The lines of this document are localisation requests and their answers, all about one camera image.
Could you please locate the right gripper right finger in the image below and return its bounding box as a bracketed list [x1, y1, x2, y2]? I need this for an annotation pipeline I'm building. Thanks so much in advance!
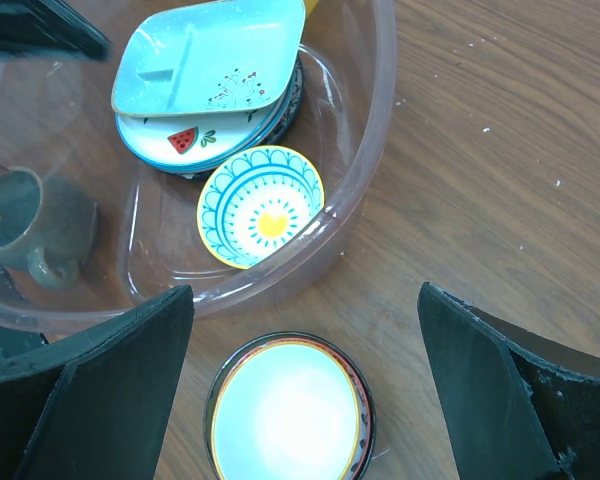
[417, 283, 600, 479]

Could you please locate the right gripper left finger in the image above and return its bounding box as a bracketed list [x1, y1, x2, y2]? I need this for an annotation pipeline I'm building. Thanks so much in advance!
[0, 286, 194, 479]

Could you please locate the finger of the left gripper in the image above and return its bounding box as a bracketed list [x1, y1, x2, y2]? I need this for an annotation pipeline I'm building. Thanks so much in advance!
[0, 0, 110, 61]

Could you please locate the light blue rectangular dish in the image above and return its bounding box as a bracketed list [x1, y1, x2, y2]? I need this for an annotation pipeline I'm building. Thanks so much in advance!
[111, 1, 306, 117]

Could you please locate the watermelon pattern plate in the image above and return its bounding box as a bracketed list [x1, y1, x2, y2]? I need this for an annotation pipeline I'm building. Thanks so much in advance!
[115, 104, 278, 172]
[124, 94, 291, 174]

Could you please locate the dark bowl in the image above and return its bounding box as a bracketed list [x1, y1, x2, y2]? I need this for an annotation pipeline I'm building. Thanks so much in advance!
[203, 331, 376, 479]

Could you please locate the blue floral plate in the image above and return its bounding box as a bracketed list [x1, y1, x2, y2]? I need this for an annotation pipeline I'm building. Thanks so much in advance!
[179, 57, 305, 181]

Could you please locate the yellow blue patterned bowl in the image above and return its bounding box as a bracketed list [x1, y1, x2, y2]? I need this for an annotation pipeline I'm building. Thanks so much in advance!
[196, 145, 325, 270]

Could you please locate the clear plastic bin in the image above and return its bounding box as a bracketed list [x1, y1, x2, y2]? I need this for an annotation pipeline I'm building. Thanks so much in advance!
[0, 1, 397, 334]

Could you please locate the teal ceramic mug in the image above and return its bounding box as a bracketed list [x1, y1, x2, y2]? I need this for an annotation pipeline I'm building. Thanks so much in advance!
[0, 167, 97, 289]

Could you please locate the yellow plastic tray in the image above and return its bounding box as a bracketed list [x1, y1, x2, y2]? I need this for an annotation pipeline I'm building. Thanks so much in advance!
[303, 0, 320, 17]

